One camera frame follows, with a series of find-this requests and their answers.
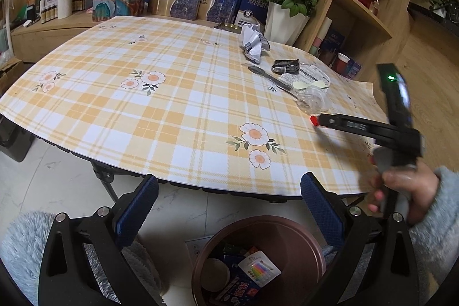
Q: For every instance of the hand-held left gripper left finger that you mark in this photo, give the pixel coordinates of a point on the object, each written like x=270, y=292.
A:
x=138, y=209

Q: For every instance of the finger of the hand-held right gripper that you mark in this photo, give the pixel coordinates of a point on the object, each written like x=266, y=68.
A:
x=344, y=123

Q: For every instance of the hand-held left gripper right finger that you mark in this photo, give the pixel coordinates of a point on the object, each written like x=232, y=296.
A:
x=322, y=216

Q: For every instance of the clear bottle with red cap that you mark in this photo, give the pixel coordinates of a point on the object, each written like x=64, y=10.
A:
x=315, y=101

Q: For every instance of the brown round trash bin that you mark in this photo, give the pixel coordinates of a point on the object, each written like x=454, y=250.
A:
x=304, y=248

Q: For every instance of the black packet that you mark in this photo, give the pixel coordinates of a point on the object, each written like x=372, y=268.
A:
x=287, y=66

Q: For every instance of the silver wrapper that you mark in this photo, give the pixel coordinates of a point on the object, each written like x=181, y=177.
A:
x=252, y=40

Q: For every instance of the person's right forearm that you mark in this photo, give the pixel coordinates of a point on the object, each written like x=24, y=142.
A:
x=437, y=230

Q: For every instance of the person's right hand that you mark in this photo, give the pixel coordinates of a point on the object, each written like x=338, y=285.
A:
x=419, y=187

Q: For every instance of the small blue printed box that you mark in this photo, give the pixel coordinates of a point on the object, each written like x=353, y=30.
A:
x=354, y=69

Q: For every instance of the red cup with white lid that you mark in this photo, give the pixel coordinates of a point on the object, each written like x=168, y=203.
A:
x=342, y=65

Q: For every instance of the grey floor socket plate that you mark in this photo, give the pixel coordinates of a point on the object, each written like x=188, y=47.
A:
x=197, y=245

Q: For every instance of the brown cup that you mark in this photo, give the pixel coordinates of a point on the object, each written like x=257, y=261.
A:
x=324, y=57

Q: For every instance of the white card of colourful candles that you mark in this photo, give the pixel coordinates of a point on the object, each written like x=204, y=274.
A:
x=260, y=270

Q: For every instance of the navy printed box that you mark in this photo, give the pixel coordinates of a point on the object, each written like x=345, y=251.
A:
x=335, y=40

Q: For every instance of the black counter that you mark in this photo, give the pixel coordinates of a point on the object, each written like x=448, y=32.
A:
x=430, y=19

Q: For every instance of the stack of pastel paper cups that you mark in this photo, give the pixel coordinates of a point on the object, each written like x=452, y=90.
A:
x=322, y=33

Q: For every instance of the plaid floral tablecloth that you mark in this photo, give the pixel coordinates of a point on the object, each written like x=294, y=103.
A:
x=161, y=119

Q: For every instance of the small perfume bottle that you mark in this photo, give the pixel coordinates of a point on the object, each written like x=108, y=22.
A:
x=374, y=8

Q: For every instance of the white round lid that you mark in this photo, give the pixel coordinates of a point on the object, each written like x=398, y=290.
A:
x=215, y=275

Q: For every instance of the blue colourful printed box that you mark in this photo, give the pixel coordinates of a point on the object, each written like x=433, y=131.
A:
x=240, y=288

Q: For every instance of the red roses in white pot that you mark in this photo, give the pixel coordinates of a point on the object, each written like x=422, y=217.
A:
x=285, y=24

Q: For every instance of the person's left leg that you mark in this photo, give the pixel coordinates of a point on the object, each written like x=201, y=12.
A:
x=25, y=248

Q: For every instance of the black plastic object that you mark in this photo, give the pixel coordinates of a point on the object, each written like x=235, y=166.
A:
x=14, y=144

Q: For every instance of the navy carton with round emblem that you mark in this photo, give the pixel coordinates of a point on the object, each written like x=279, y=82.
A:
x=251, y=14

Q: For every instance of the gold embossed tray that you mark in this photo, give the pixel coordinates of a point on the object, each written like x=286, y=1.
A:
x=227, y=26

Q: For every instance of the gold blue gift box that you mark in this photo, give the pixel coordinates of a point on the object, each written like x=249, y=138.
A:
x=174, y=1
x=218, y=6

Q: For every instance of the cardboard box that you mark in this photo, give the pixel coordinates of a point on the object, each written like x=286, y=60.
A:
x=10, y=73

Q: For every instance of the copper teal printed box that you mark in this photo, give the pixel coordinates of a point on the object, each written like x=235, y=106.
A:
x=107, y=8

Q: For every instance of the row of small brown bottles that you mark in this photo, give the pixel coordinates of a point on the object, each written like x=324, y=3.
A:
x=48, y=14

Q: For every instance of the black folding table frame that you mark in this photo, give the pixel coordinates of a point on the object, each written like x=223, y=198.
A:
x=104, y=177

